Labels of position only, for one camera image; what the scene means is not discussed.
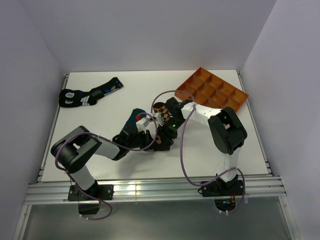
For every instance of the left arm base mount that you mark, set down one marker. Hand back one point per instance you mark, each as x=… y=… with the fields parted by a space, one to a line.
x=102 y=192

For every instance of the aluminium front rail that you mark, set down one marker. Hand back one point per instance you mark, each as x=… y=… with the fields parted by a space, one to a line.
x=166 y=189

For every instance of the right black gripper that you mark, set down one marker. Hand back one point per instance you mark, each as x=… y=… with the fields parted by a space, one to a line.
x=166 y=136

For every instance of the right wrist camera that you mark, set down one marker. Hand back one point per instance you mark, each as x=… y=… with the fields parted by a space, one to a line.
x=157 y=117

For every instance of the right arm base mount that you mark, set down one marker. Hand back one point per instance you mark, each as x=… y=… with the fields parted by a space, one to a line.
x=233 y=191

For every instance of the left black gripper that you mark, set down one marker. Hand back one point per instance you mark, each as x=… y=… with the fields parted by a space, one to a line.
x=148 y=141

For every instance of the dark teal sock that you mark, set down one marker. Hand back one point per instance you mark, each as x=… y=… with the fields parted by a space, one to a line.
x=132 y=120

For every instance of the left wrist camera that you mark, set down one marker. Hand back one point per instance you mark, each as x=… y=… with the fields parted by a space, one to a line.
x=142 y=123

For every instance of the black blue sports sock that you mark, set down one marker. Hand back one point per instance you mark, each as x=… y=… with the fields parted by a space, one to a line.
x=69 y=98

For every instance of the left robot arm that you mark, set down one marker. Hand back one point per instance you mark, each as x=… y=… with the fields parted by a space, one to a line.
x=75 y=149

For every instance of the orange compartment tray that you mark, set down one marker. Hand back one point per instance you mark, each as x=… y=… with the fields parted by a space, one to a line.
x=211 y=91

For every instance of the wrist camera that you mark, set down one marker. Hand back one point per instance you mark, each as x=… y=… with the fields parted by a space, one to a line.
x=157 y=117
x=142 y=123

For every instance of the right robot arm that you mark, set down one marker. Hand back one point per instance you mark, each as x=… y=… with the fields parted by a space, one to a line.
x=227 y=131

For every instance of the brown argyle sock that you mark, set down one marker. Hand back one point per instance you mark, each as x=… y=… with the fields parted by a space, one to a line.
x=159 y=107

